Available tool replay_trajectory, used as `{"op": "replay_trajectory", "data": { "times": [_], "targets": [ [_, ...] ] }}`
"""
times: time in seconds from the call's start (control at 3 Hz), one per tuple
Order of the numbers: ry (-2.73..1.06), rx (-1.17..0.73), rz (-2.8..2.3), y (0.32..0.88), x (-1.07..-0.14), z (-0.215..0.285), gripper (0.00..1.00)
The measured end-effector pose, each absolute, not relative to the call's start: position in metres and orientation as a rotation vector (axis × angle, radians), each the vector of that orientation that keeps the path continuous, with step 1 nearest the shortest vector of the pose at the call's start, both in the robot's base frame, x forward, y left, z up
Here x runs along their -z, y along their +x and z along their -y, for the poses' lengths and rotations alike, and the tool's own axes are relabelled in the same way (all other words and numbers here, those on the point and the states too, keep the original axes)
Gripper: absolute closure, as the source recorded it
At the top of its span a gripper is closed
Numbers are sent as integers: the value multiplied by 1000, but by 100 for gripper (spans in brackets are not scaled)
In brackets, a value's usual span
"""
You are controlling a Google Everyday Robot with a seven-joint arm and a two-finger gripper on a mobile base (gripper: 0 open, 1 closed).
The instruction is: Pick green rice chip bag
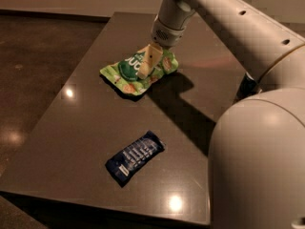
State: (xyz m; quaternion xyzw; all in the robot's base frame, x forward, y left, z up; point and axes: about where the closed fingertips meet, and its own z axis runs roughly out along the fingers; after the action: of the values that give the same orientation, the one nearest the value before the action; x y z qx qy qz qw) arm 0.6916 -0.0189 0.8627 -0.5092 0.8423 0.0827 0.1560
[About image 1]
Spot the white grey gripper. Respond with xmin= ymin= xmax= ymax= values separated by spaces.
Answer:
xmin=137 ymin=16 xmax=184 ymax=79

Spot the green rice chip bag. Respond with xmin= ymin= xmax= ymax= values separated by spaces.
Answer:
xmin=100 ymin=47 xmax=178 ymax=96

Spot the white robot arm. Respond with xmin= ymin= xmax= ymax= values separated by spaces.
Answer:
xmin=152 ymin=0 xmax=305 ymax=229

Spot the blue silver energy drink can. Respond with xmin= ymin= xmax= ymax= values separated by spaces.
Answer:
xmin=235 ymin=73 xmax=259 ymax=101

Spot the dark blue snack wrapper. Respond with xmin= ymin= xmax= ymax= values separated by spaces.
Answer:
xmin=105 ymin=131 xmax=165 ymax=187

